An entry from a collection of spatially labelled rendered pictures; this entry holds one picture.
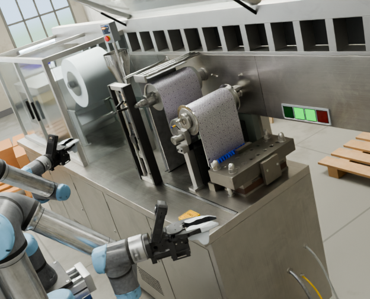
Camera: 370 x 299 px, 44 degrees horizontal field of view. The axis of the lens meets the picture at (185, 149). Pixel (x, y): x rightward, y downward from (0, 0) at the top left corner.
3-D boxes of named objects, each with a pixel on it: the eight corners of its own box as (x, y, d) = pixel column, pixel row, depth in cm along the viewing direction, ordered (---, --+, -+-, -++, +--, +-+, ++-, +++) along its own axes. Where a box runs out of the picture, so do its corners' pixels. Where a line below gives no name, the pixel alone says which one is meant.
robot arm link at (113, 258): (100, 266, 134) (91, 242, 131) (136, 255, 134) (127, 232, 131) (99, 283, 127) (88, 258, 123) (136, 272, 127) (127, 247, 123)
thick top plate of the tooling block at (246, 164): (211, 181, 206) (207, 170, 204) (270, 144, 225) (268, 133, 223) (235, 190, 193) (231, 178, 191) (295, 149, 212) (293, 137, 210)
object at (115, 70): (132, 153, 283) (101, 66, 261) (150, 143, 289) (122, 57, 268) (143, 157, 272) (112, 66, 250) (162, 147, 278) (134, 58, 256)
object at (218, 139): (209, 167, 209) (198, 130, 202) (244, 145, 220) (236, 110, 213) (209, 167, 209) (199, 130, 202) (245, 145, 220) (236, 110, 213)
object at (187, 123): (188, 132, 205) (178, 123, 208) (192, 130, 206) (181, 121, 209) (190, 120, 199) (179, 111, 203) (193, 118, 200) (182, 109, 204)
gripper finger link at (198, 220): (217, 228, 134) (188, 239, 133) (211, 210, 133) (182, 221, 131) (220, 232, 131) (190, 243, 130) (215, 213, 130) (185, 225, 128)
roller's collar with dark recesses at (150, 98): (143, 107, 223) (139, 95, 220) (153, 102, 226) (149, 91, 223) (150, 108, 218) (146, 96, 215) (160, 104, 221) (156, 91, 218)
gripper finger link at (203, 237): (222, 237, 128) (191, 244, 129) (217, 219, 126) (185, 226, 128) (222, 242, 125) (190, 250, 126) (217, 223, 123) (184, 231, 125)
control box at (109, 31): (103, 44, 236) (96, 25, 232) (112, 40, 240) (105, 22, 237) (112, 43, 232) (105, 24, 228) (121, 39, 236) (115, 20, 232)
